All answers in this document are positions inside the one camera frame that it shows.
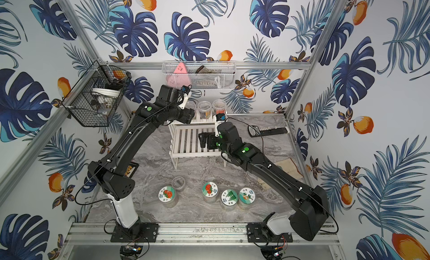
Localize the white slatted wooden shelf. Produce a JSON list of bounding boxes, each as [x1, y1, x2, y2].
[[168, 111, 221, 169]]

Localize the clear seed container dark seeds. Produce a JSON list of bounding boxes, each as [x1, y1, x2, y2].
[[197, 101, 212, 120]]

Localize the clear seed container red label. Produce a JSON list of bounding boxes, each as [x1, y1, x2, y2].
[[212, 99, 226, 116]]

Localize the jar with tomato lid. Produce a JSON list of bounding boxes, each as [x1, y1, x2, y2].
[[158, 186, 178, 208]]

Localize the clear seed container front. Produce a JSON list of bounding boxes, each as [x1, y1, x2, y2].
[[185, 101, 197, 113]]

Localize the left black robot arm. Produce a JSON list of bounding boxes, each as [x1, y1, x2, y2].
[[88, 85, 195, 229]]

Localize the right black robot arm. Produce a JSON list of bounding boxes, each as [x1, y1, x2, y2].
[[198, 122, 329, 241]]

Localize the pink triangular packet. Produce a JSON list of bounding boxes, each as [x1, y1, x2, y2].
[[166, 62, 191, 89]]

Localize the jar with strawberry lid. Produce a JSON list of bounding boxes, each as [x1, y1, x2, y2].
[[202, 182, 219, 204]]

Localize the jar with green tree lid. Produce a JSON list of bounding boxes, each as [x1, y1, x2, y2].
[[221, 189, 238, 211]]

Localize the jar with pineapple lid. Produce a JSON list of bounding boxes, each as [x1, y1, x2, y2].
[[238, 187, 256, 210]]

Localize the white bowl in basket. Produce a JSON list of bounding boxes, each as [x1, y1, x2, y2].
[[91, 88, 120, 99]]

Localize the white mesh wall basket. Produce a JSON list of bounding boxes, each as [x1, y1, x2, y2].
[[162, 61, 237, 90]]

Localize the black wire basket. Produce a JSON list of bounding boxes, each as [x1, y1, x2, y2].
[[62, 61, 131, 127]]

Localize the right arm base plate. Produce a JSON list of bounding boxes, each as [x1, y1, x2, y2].
[[246, 212, 293, 244]]

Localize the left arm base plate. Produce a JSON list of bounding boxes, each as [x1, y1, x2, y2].
[[110, 219, 159, 243]]

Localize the aluminium mounting rail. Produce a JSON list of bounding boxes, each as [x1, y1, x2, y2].
[[64, 223, 340, 246]]

